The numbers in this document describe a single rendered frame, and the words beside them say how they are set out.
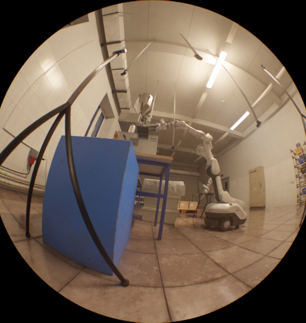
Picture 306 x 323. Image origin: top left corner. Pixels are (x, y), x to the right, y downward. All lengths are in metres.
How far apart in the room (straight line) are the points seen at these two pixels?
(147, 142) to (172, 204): 1.05
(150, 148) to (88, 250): 0.99
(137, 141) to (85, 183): 0.81
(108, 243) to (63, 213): 0.24
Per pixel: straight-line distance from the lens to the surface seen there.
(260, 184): 5.87
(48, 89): 1.99
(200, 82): 4.79
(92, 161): 0.49
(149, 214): 1.79
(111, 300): 0.47
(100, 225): 0.46
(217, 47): 4.40
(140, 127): 1.12
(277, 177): 5.83
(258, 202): 5.89
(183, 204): 3.66
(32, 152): 1.76
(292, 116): 6.07
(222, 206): 1.56
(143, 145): 1.13
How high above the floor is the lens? 0.38
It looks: 19 degrees up
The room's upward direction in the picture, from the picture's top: 8 degrees clockwise
